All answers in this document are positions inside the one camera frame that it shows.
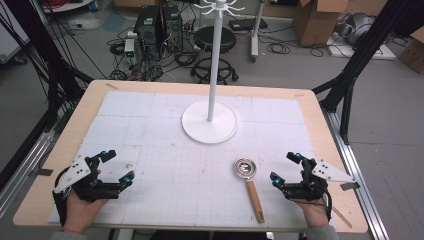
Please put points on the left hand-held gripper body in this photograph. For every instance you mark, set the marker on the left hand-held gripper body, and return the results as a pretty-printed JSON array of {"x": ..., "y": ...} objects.
[{"x": 83, "y": 186}]

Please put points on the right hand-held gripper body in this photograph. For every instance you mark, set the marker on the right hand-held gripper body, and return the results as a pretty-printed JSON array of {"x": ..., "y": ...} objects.
[{"x": 311, "y": 188}]

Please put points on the person's right hand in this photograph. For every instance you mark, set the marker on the person's right hand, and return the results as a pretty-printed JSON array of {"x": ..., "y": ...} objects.
[{"x": 315, "y": 213}]

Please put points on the person's left hand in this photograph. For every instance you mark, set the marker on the person's left hand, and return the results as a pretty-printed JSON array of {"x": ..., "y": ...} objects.
[{"x": 81, "y": 213}]

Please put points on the grey tape piece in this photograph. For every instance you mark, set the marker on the grey tape piece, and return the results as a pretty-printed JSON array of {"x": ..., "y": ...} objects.
[{"x": 350, "y": 186}]

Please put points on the black tape piece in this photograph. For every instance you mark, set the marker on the black tape piece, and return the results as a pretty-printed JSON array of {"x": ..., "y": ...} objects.
[{"x": 44, "y": 172}]

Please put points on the thin wooden stick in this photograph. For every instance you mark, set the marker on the thin wooden stick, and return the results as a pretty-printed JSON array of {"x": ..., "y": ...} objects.
[{"x": 341, "y": 217}]

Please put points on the white grid mat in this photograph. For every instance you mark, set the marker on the white grid mat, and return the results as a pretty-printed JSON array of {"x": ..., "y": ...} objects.
[{"x": 173, "y": 180}]

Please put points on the beige tape strip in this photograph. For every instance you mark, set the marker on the beige tape strip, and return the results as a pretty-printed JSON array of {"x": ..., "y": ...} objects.
[{"x": 111, "y": 86}]

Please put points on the white hook stand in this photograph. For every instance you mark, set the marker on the white hook stand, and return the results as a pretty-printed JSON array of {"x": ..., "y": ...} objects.
[{"x": 210, "y": 123}]

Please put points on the small white power box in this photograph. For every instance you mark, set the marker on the small white power box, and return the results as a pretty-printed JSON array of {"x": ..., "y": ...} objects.
[{"x": 129, "y": 47}]

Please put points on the white flat board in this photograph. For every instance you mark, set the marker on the white flat board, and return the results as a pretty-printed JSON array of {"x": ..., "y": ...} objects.
[{"x": 366, "y": 53}]

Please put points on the white floor stand leg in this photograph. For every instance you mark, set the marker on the white floor stand leg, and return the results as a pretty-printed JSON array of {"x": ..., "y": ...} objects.
[{"x": 255, "y": 33}]

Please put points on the large cardboard box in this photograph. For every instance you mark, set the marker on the large cardboard box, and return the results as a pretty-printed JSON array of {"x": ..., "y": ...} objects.
[{"x": 320, "y": 23}]

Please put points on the black computer tower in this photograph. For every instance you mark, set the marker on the black computer tower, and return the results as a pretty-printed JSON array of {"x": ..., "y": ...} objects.
[
  {"x": 146, "y": 25},
  {"x": 172, "y": 26}
]

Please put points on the flat black device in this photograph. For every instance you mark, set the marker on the flat black device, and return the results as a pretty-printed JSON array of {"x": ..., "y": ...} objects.
[{"x": 248, "y": 24}]

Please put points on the black round stool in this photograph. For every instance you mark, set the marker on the black round stool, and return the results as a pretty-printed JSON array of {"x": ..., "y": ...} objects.
[{"x": 215, "y": 38}]

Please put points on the grey rounded appliance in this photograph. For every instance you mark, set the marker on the grey rounded appliance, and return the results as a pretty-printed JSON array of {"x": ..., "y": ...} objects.
[{"x": 358, "y": 28}]

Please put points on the small cardboard box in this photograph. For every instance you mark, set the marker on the small cardboard box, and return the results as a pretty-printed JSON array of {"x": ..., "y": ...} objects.
[{"x": 413, "y": 53}]

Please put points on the aluminium rail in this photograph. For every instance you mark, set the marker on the aluminium rail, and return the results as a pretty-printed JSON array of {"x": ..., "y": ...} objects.
[
  {"x": 360, "y": 180},
  {"x": 23, "y": 173}
]

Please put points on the black metal frame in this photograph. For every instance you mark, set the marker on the black metal frame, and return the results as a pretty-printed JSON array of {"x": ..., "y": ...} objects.
[
  {"x": 360, "y": 60},
  {"x": 50, "y": 66}
]

